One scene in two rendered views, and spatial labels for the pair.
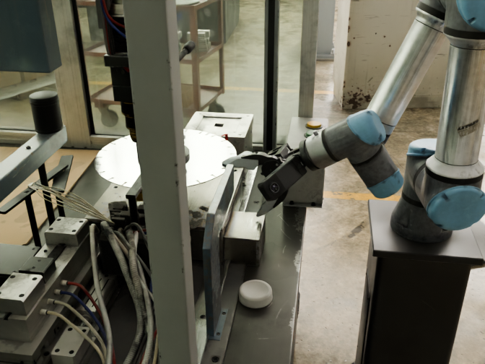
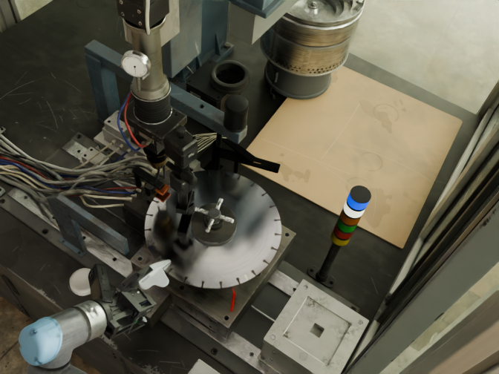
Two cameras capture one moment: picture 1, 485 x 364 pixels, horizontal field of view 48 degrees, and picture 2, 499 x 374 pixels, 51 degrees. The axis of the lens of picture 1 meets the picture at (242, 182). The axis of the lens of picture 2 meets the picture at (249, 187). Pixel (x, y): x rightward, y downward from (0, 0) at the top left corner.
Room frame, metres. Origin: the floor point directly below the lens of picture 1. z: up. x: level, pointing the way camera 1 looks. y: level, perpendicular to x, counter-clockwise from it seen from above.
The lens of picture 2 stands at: (1.42, -0.41, 2.04)
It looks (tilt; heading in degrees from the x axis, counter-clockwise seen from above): 55 degrees down; 107
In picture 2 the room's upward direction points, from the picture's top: 9 degrees clockwise
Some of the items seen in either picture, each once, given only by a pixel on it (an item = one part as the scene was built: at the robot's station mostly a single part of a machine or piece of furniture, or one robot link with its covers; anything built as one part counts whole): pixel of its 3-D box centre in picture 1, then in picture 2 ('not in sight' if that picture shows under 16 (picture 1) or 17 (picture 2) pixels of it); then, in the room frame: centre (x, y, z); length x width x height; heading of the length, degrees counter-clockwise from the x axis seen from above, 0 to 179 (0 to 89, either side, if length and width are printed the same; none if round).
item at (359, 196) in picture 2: not in sight; (359, 197); (1.45, 0.27, 1.14); 0.05 x 0.04 x 0.03; 81
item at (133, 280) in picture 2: (260, 162); (136, 282); (1.09, -0.04, 0.97); 0.09 x 0.02 x 0.05; 70
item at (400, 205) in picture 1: (424, 209); not in sight; (1.17, -0.45, 0.80); 0.15 x 0.15 x 0.10
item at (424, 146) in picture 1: (431, 168); not in sight; (1.16, -0.45, 0.91); 0.13 x 0.12 x 0.14; 0
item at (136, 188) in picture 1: (140, 197); (151, 185); (0.97, 0.21, 0.95); 0.10 x 0.03 x 0.07; 171
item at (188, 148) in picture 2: not in sight; (181, 160); (1.09, 0.16, 1.17); 0.06 x 0.05 x 0.20; 162
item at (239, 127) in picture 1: (219, 147); (311, 340); (1.49, 0.07, 0.82); 0.18 x 0.18 x 0.15; 81
